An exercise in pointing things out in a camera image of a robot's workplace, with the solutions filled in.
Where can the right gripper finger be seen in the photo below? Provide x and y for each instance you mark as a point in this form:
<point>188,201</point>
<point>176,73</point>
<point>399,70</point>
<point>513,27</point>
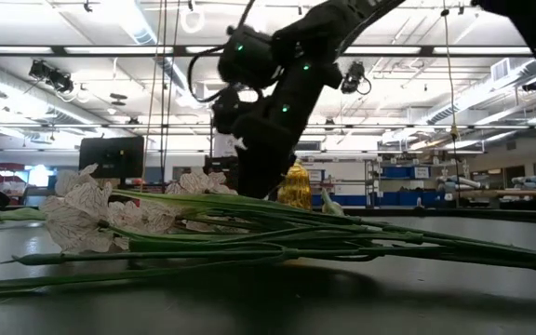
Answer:
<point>261,174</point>

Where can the white flower bunch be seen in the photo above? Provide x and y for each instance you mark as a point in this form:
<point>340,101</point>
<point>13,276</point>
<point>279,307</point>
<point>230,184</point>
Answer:
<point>82,218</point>

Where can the pale grey robot arm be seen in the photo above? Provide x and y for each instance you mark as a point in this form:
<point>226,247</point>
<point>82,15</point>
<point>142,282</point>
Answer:
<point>456,182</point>

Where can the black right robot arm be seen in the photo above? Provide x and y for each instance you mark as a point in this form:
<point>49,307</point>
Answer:
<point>333,18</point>

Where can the yellow glass vase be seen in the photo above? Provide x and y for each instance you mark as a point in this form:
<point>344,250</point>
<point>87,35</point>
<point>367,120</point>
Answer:
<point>296,191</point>

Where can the black equipment rack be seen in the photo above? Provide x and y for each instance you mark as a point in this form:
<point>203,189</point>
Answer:
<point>219,170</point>

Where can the shelf with blue bins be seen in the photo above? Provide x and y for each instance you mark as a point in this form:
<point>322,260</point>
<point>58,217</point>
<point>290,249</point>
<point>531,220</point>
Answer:
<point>403,173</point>

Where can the black monitor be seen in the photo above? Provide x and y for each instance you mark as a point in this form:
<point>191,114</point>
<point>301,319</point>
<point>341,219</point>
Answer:
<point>110,158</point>

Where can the black light bar beam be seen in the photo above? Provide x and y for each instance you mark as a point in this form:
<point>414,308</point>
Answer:
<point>427,50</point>

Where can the black ceiling fixture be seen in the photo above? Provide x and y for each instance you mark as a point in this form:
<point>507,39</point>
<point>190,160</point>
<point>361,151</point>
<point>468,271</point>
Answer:
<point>49,74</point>

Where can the black hanging camera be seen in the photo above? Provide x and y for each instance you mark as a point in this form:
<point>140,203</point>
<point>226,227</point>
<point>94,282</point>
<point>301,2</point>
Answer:
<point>354,74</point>

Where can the wooden table grey frame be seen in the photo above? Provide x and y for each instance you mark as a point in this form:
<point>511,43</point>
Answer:
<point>528,193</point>

